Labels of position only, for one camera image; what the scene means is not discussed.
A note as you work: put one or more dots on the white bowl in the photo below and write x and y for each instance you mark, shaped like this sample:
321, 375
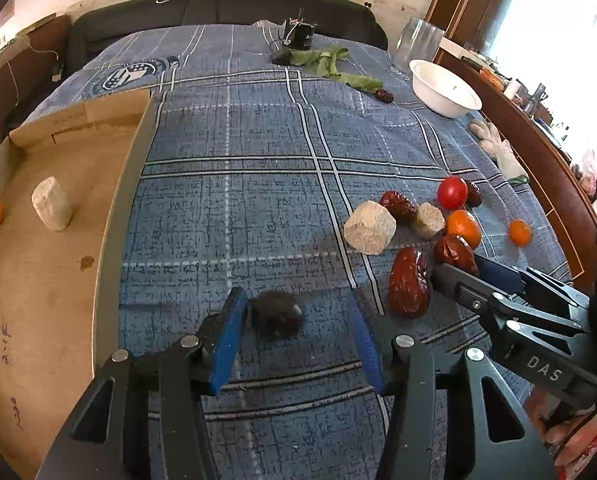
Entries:
443, 90

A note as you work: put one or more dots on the white fabric gloves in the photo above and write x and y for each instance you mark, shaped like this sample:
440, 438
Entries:
501, 147

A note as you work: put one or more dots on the brown armchair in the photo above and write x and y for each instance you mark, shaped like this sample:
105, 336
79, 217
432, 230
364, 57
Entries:
13, 90

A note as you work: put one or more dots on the small beige yam chunk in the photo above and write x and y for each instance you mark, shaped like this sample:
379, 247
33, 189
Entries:
428, 220

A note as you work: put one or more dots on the dark purple plum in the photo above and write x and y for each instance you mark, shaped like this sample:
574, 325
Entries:
277, 314

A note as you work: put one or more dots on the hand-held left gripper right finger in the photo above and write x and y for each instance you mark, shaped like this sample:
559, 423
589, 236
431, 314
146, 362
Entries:
366, 345

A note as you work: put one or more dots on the brown wooden furniture edge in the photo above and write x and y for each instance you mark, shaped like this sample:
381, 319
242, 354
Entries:
543, 170

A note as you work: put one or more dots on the black electronic device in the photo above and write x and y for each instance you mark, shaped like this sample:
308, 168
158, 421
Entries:
298, 37

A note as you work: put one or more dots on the cardboard box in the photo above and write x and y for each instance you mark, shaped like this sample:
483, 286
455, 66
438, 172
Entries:
43, 300

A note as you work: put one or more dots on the small orange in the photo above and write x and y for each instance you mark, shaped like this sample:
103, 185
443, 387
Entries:
520, 232

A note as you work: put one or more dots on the large white yam chunk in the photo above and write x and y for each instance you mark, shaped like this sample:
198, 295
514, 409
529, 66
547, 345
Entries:
369, 227

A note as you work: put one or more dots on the red tomato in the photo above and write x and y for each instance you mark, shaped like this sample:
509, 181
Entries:
452, 193

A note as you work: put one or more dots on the blue plaid blanket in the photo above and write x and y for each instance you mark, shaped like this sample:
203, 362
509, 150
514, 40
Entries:
258, 185

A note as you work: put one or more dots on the large orange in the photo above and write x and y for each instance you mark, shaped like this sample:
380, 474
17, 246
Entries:
463, 228

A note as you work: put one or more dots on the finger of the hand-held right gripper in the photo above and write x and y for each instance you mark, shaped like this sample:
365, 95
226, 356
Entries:
461, 287
501, 274

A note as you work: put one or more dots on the tiny dark red date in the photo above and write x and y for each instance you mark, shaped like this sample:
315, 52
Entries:
384, 95

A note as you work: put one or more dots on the green leafy vegetable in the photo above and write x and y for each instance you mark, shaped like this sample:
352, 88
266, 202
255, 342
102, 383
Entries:
331, 62

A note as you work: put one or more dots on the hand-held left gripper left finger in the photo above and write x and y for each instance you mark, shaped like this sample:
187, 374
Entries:
228, 340

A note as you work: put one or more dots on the dark brown date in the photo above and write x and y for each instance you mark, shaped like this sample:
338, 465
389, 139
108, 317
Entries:
474, 194

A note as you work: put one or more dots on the large red jujube date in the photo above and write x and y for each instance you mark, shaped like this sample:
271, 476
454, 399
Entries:
408, 285

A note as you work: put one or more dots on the person's right hand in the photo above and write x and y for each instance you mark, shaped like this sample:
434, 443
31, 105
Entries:
541, 417

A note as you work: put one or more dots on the small red date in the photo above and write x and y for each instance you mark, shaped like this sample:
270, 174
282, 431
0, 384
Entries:
397, 206

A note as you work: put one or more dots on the wrinkled dark red date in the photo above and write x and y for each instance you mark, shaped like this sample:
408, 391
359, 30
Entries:
453, 254

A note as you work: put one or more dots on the black sofa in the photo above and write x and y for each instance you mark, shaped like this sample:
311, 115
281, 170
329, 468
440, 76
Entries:
228, 7

